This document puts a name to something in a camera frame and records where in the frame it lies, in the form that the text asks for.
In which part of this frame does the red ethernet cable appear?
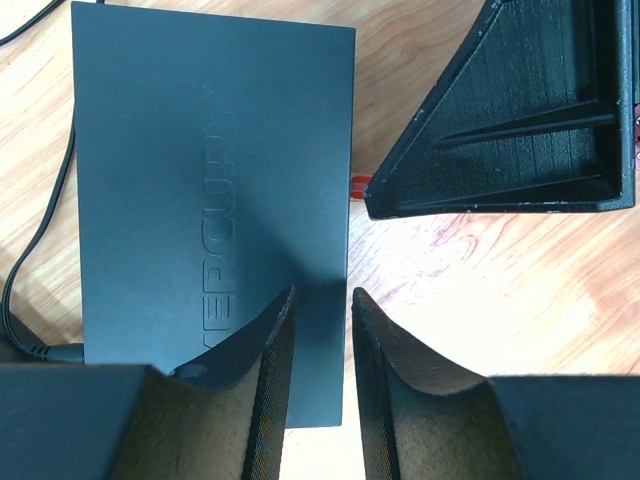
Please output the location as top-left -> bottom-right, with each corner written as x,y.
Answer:
348,172 -> 375,203

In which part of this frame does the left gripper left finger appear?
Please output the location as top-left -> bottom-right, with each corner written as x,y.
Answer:
1,288 -> 296,479

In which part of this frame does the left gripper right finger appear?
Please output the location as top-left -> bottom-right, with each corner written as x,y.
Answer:
352,288 -> 639,479

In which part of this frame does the large adapter black cord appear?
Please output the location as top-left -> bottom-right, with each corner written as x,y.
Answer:
0,0 -> 86,365

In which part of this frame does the black network switch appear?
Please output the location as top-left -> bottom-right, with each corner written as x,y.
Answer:
71,2 -> 356,428

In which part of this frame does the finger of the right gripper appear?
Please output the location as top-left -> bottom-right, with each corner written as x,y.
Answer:
364,1 -> 635,220

